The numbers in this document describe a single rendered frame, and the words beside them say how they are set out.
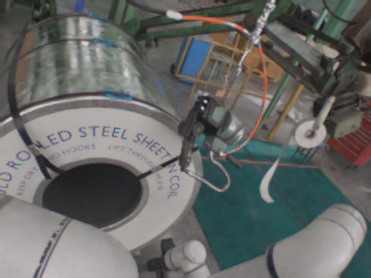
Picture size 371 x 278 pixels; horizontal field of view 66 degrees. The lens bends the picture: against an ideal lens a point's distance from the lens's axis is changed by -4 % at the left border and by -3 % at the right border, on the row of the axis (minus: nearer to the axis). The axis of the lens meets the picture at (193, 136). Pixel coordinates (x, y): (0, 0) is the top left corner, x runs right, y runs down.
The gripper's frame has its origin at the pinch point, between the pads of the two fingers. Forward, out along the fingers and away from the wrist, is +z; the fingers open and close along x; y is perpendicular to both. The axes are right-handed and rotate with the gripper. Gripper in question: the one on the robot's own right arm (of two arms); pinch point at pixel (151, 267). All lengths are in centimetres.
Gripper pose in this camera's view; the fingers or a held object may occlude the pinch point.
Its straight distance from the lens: 142.2
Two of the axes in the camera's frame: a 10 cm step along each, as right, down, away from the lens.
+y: 2.2, 8.6, -4.5
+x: 7.6, 1.3, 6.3
